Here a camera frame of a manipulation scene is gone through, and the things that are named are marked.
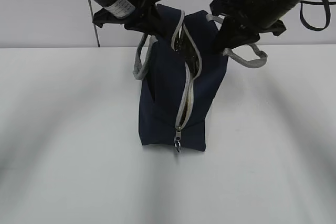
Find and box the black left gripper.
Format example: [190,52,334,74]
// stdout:
[92,0,167,37]

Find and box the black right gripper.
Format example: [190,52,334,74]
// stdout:
[210,0,287,52]

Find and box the navy and white lunch bag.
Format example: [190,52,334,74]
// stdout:
[133,4,267,152]

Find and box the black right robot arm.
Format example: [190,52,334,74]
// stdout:
[210,0,333,52]

